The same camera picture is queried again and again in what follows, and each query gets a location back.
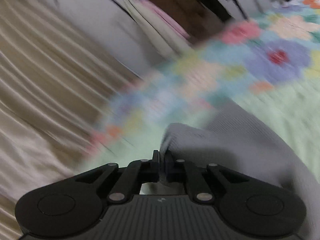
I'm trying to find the grey ribbed knit garment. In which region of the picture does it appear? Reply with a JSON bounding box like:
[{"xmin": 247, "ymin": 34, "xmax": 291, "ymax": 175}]
[{"xmin": 160, "ymin": 101, "xmax": 319, "ymax": 239}]

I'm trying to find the green floral bedspread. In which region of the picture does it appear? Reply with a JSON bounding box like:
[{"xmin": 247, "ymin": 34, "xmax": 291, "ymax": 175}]
[{"xmin": 81, "ymin": 0, "xmax": 319, "ymax": 177}]

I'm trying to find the beige curtain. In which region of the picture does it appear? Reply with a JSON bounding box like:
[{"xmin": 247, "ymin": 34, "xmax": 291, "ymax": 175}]
[{"xmin": 1, "ymin": 0, "xmax": 136, "ymax": 239}]

